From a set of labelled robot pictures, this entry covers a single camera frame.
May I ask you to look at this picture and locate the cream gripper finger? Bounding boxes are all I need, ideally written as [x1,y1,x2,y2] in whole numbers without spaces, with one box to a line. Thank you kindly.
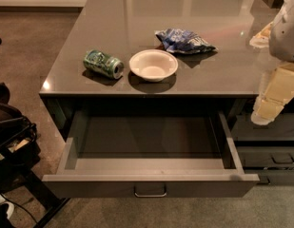
[251,63,294,125]
[249,23,272,48]

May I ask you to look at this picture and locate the green soda can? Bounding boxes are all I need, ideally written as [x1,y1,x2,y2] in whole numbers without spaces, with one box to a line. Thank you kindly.
[83,49,124,80]

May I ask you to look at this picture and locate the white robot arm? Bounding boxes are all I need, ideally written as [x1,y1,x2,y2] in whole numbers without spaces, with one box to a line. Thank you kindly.
[249,0,294,125]

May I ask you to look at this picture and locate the open grey top drawer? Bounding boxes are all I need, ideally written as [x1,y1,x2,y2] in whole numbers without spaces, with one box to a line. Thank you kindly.
[43,112,259,198]

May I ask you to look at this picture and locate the blue chip bag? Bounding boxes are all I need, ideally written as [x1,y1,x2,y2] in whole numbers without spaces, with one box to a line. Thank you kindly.
[155,28,216,54]

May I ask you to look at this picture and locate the white paper bowl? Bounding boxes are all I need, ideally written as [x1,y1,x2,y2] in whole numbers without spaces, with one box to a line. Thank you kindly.
[129,49,178,82]

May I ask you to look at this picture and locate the grey counter cabinet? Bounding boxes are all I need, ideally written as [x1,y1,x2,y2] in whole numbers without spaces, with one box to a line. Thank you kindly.
[40,0,294,138]

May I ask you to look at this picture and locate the metal drawer handle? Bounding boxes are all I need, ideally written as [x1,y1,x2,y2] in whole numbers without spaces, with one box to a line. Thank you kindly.
[133,184,167,198]

